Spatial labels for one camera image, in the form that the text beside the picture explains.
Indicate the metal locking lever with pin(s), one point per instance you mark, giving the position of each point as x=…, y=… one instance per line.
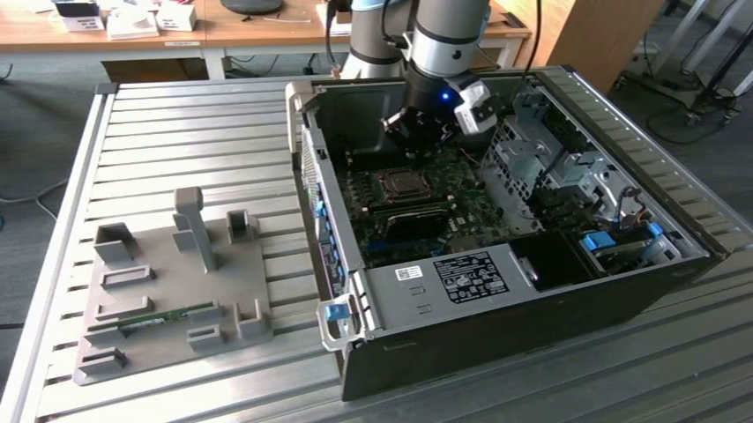
x=408, y=198

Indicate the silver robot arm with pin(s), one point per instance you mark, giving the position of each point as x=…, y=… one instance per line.
x=447, y=44

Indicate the black RAM slot bank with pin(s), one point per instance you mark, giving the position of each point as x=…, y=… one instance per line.
x=411, y=207
x=369, y=161

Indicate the CPU socket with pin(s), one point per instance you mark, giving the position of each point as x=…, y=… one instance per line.
x=379, y=178

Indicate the metal drive cage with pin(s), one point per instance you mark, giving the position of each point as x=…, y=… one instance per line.
x=518, y=163

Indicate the green motherboard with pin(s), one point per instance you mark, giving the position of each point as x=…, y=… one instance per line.
x=470, y=207

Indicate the black expansion card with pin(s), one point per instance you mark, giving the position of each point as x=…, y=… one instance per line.
x=414, y=227

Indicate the finned chipset heatsink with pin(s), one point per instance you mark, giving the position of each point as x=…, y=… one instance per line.
x=467, y=246

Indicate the wooden desk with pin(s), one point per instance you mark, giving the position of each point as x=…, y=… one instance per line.
x=34, y=31
x=276, y=33

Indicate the wooden cabinet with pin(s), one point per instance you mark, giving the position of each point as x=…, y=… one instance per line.
x=611, y=39

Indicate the blue disk carrier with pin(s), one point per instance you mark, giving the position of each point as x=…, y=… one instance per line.
x=596, y=242

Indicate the dark round object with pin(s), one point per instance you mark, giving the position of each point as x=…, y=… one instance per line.
x=252, y=5

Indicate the blue latch clip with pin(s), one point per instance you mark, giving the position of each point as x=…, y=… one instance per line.
x=335, y=312

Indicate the blue plastic clip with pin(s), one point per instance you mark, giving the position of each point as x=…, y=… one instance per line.
x=654, y=231

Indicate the brown box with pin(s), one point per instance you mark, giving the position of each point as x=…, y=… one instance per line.
x=147, y=70

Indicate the white labelled box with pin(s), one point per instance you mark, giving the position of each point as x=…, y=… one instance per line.
x=176, y=17

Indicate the black PC case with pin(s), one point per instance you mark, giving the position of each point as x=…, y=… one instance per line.
x=499, y=348

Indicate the white round-topped box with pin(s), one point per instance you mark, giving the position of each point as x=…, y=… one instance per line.
x=132, y=26

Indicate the grey parts rack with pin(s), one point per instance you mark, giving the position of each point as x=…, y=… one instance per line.
x=176, y=282

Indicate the green RAM stick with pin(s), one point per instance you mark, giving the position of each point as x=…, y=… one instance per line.
x=159, y=318

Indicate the white box black print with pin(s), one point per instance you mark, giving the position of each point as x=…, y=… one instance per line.
x=81, y=24

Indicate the black device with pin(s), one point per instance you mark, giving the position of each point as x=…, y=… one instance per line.
x=76, y=9

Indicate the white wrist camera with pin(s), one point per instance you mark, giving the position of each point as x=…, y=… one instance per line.
x=472, y=110

